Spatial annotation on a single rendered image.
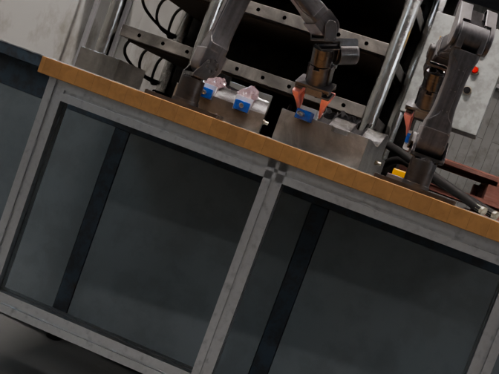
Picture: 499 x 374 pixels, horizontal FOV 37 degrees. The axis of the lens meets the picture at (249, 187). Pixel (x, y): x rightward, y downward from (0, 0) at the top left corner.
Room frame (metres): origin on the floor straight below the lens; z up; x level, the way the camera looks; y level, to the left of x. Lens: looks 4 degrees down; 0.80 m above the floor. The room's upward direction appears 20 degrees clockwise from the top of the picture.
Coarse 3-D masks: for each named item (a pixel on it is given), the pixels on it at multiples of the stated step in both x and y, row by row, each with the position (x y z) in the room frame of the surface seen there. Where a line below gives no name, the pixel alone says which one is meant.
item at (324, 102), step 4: (308, 88) 2.02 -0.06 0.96; (304, 92) 2.04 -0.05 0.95; (308, 92) 2.03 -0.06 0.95; (312, 92) 2.02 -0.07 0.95; (316, 92) 2.02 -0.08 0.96; (320, 92) 2.01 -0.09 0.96; (332, 92) 2.07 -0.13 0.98; (316, 96) 2.02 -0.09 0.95; (320, 96) 2.02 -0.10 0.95; (324, 96) 2.02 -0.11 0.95; (328, 96) 2.03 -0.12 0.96; (332, 96) 2.04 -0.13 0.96; (324, 100) 2.02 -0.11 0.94; (328, 100) 2.02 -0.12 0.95; (320, 104) 2.03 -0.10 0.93; (324, 104) 2.03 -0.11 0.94; (320, 108) 2.05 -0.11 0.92; (324, 108) 2.08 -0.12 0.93; (320, 112) 2.06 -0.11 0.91; (320, 116) 2.07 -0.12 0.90
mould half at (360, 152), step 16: (288, 112) 2.09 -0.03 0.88; (288, 128) 2.08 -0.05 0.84; (304, 128) 2.07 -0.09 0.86; (320, 128) 2.06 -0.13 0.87; (368, 128) 2.34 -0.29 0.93; (288, 144) 2.08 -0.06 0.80; (304, 144) 2.07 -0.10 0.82; (320, 144) 2.05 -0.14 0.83; (336, 144) 2.04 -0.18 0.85; (352, 144) 2.03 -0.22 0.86; (368, 144) 2.04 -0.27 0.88; (384, 144) 2.33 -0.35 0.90; (336, 160) 2.04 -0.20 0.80; (352, 160) 2.03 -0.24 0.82; (368, 160) 2.15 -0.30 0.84; (384, 160) 2.47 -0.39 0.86
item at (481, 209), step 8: (408, 160) 2.59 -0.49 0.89; (440, 176) 2.48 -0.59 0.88; (440, 184) 2.46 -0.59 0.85; (448, 184) 2.44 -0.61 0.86; (456, 192) 2.41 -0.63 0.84; (464, 192) 2.40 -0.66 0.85; (464, 200) 2.38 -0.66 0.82; (472, 200) 2.36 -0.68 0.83; (472, 208) 2.35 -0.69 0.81; (480, 208) 2.33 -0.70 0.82
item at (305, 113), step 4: (300, 108) 2.05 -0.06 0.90; (304, 108) 2.08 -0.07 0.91; (308, 108) 2.08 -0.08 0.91; (312, 108) 2.08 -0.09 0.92; (296, 112) 2.05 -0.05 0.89; (300, 112) 1.99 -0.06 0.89; (304, 112) 2.04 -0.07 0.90; (308, 112) 2.04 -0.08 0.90; (312, 112) 2.08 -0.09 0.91; (316, 112) 2.08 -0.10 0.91; (296, 116) 2.05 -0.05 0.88; (300, 116) 2.04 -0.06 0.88; (304, 116) 2.04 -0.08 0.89; (308, 116) 2.04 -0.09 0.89; (312, 116) 2.06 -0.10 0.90; (316, 116) 2.09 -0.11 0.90; (304, 120) 2.04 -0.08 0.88; (308, 120) 2.04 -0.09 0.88
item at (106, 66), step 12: (84, 48) 2.42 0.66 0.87; (84, 60) 2.42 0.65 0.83; (96, 60) 2.41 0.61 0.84; (108, 60) 2.39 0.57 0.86; (120, 60) 2.39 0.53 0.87; (96, 72) 2.40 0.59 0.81; (108, 72) 2.39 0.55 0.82; (120, 72) 2.41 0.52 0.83; (132, 72) 2.49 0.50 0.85; (144, 72) 2.57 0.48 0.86; (132, 84) 2.52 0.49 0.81
